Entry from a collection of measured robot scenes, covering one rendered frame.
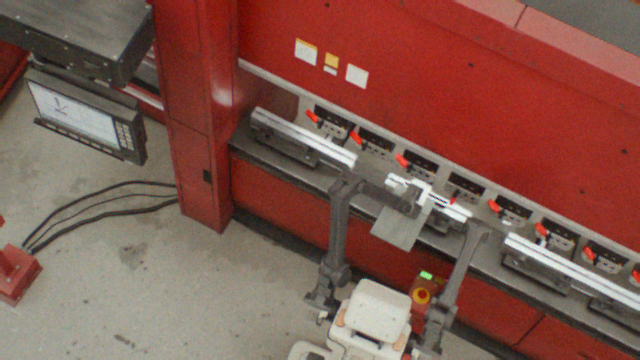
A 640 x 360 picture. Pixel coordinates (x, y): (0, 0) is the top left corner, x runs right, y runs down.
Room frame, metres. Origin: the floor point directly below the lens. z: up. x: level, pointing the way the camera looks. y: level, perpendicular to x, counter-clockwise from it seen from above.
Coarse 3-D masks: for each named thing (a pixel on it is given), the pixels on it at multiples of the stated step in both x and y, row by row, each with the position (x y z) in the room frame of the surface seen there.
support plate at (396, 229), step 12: (396, 192) 1.70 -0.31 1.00; (432, 204) 1.67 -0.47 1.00; (384, 216) 1.58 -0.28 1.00; (396, 216) 1.59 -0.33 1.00; (420, 216) 1.61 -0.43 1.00; (372, 228) 1.52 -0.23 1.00; (384, 228) 1.53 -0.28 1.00; (396, 228) 1.54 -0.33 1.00; (408, 228) 1.55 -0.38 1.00; (420, 228) 1.56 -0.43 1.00; (396, 240) 1.48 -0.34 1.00; (408, 240) 1.49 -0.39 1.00; (408, 252) 1.44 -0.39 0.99
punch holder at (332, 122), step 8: (320, 112) 1.85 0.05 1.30; (328, 112) 1.84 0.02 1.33; (320, 120) 1.85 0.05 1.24; (328, 120) 1.84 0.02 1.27; (336, 120) 1.83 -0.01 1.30; (344, 120) 1.82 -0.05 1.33; (328, 128) 1.84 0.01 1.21; (336, 128) 1.82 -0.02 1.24; (344, 128) 1.82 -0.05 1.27; (336, 136) 1.82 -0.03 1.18; (344, 136) 1.81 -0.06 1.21
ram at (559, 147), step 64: (256, 0) 1.95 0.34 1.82; (320, 0) 1.87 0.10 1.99; (384, 0) 1.80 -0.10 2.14; (256, 64) 1.95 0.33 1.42; (320, 64) 1.86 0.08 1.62; (384, 64) 1.78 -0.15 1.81; (448, 64) 1.71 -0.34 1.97; (512, 64) 1.65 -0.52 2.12; (384, 128) 1.77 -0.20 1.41; (448, 128) 1.69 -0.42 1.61; (512, 128) 1.62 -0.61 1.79; (576, 128) 1.56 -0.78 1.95; (512, 192) 1.58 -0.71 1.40; (576, 192) 1.52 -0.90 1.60
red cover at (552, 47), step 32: (416, 0) 1.75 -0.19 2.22; (448, 0) 1.72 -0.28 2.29; (480, 0) 1.73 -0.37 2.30; (512, 0) 1.75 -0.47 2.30; (480, 32) 1.68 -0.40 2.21; (512, 32) 1.65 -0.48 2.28; (544, 32) 1.65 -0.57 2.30; (576, 32) 1.67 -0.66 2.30; (544, 64) 1.61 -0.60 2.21; (576, 64) 1.58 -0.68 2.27; (608, 64) 1.58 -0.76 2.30; (608, 96) 1.54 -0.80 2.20
